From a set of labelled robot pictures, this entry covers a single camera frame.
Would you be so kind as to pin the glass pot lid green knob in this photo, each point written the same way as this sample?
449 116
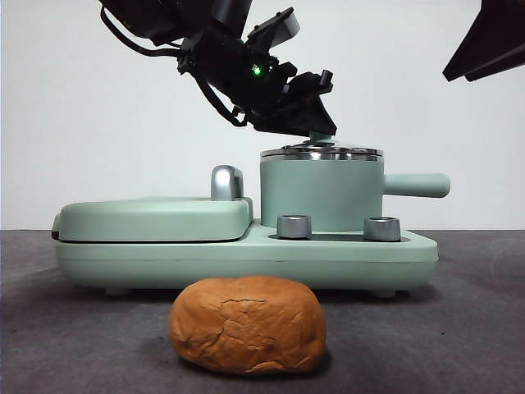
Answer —
328 153

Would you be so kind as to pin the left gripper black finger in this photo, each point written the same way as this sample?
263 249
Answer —
295 117

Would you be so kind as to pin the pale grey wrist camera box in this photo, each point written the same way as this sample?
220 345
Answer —
287 24

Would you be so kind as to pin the mint green breakfast machine base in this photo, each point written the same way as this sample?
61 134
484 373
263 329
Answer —
246 262

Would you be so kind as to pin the silver control knob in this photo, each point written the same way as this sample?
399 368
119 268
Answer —
382 229
294 226

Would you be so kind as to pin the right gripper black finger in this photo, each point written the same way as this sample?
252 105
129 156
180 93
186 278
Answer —
500 33
504 65

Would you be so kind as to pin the brown potato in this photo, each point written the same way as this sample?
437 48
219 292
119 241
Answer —
246 324

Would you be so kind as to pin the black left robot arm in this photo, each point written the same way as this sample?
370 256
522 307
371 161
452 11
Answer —
229 61

